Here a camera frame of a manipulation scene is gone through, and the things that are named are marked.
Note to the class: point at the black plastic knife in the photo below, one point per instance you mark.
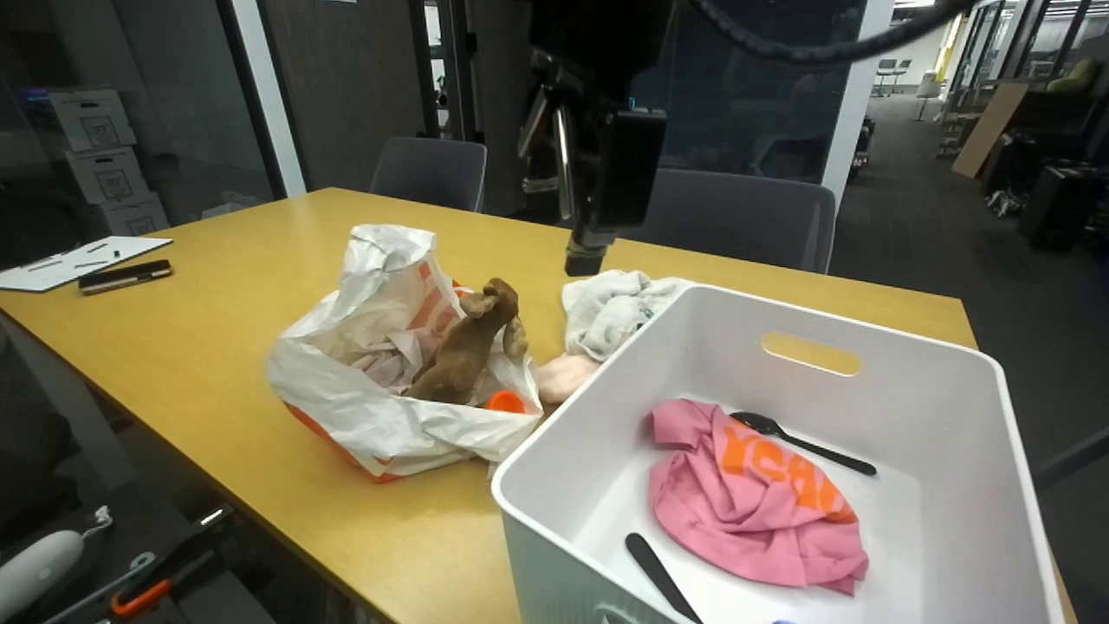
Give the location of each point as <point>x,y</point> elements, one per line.
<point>652,569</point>

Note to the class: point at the brown moose plush toy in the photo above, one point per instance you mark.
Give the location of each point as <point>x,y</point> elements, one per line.
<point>462,348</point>

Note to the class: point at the stacked grey boxes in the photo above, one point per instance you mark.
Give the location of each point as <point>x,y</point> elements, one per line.
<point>104,176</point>

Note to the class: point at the white paper sheets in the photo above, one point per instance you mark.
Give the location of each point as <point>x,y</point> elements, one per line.
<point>71,264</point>

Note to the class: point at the peach shirt with blue print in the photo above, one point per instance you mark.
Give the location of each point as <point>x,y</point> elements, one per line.
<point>562,376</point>

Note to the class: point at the white glass wall post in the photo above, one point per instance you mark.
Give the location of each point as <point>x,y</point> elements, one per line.
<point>270,105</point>

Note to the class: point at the white plastic storage bin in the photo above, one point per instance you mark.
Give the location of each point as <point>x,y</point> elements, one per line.
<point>555,507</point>

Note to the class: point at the black plastic spoon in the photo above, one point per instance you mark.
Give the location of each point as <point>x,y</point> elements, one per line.
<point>758,423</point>

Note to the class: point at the white towel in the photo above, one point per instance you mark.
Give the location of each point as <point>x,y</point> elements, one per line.
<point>610,312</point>

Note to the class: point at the black marker pen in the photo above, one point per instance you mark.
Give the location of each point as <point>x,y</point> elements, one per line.
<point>123,278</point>

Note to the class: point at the pink shirt with orange print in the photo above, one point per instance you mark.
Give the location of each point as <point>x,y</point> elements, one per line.
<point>739,532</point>

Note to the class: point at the leaning wooden board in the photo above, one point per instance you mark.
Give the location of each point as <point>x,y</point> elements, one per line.
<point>988,132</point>

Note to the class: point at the grey office chair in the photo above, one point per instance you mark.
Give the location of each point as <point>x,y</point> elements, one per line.
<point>429,176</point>
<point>739,220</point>

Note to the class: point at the white plastic bag orange print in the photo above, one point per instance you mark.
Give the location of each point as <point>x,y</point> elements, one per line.
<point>368,429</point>

